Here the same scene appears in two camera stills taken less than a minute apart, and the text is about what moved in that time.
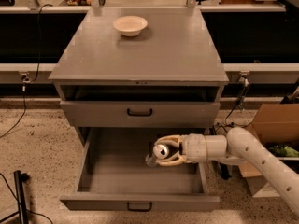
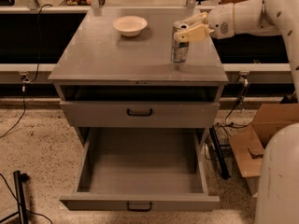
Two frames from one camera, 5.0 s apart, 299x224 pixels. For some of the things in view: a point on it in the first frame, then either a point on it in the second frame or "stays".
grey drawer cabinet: (125, 77) stays
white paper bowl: (130, 25) stays
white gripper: (193, 147) → (220, 23)
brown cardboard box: (274, 123) stays
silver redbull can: (160, 152) → (179, 49)
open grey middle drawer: (114, 175) stays
